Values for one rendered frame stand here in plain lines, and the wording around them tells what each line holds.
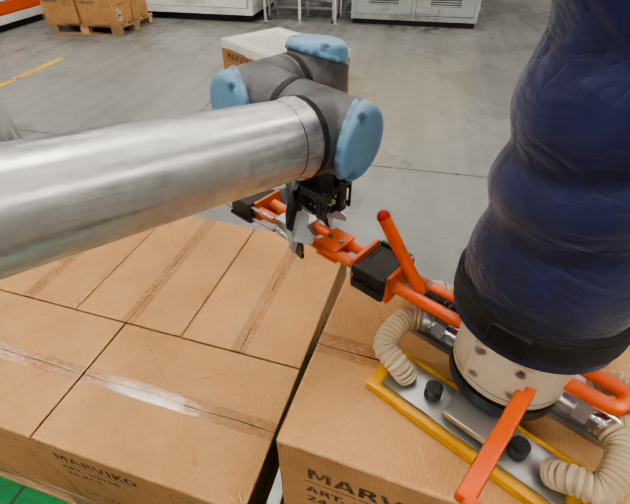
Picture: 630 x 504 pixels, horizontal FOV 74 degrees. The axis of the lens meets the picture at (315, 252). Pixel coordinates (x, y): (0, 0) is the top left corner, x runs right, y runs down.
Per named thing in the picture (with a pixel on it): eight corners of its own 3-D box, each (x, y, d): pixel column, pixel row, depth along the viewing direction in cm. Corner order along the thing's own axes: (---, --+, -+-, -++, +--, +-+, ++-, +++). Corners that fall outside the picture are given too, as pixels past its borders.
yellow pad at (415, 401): (592, 480, 61) (607, 465, 58) (570, 539, 56) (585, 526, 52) (396, 352, 79) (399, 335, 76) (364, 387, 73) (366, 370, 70)
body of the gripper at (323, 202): (324, 226, 74) (324, 165, 66) (289, 208, 78) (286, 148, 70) (351, 208, 78) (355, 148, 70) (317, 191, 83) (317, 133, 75)
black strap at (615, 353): (648, 295, 59) (663, 274, 56) (602, 410, 46) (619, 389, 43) (493, 230, 71) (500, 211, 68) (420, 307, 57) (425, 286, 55)
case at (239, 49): (229, 111, 253) (219, 38, 227) (282, 95, 273) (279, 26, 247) (291, 145, 218) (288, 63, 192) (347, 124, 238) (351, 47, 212)
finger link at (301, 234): (301, 265, 77) (315, 219, 74) (279, 251, 80) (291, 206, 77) (312, 263, 80) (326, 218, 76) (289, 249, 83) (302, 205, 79)
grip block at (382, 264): (413, 278, 80) (418, 254, 76) (383, 307, 74) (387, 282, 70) (377, 259, 84) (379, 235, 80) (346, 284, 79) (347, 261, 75)
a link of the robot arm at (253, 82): (254, 87, 47) (328, 63, 54) (194, 62, 53) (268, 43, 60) (260, 162, 53) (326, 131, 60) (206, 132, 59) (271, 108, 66)
